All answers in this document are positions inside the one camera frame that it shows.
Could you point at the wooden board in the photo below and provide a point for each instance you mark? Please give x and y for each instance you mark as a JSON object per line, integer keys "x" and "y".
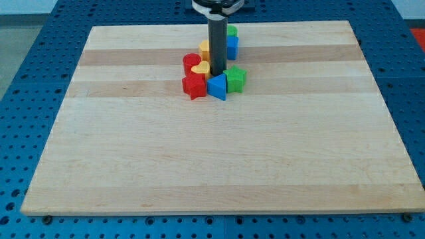
{"x": 310, "y": 134}

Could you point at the green round block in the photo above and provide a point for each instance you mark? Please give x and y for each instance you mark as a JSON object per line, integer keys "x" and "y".
{"x": 232, "y": 31}

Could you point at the white and black arm flange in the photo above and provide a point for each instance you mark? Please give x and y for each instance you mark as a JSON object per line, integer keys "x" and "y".
{"x": 217, "y": 9}

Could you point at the red star block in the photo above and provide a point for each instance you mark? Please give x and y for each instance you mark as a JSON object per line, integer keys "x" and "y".
{"x": 194, "y": 85}

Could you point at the blue triangle block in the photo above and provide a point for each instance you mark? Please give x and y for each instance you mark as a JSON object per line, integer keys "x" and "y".
{"x": 216, "y": 87}

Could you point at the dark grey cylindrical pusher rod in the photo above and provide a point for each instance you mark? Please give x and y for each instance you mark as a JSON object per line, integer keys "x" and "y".
{"x": 218, "y": 45}

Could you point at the red cylinder block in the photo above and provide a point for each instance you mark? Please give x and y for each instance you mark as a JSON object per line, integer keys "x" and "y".
{"x": 190, "y": 60}

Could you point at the yellow hexagon block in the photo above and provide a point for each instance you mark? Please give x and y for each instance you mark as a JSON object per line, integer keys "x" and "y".
{"x": 204, "y": 51}

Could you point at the green star block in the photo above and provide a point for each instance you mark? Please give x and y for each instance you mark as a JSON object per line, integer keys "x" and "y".
{"x": 235, "y": 79}

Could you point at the yellow heart block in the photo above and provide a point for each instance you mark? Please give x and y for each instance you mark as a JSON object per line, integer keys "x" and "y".
{"x": 202, "y": 68}

